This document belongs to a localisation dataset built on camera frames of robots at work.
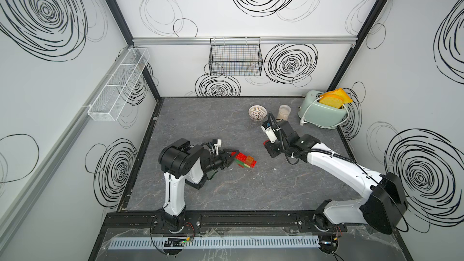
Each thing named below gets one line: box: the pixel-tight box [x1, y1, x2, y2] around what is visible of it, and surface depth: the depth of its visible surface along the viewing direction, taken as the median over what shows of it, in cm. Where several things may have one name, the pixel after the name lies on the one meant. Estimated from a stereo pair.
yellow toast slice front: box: [319, 93, 344, 109], surface depth 93 cm
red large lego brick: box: [235, 152, 248, 163], surface depth 86 cm
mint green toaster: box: [298, 90, 349, 130], surface depth 98 cm
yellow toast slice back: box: [329, 88, 353, 104], surface depth 93 cm
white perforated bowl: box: [247, 104, 268, 121], surface depth 111 cm
